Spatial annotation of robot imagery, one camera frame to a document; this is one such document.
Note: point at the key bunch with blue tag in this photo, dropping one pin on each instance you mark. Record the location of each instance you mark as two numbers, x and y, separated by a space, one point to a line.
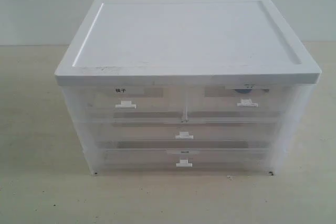
252 92

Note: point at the white translucent drawer cabinet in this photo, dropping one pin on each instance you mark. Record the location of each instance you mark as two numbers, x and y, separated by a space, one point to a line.
236 44

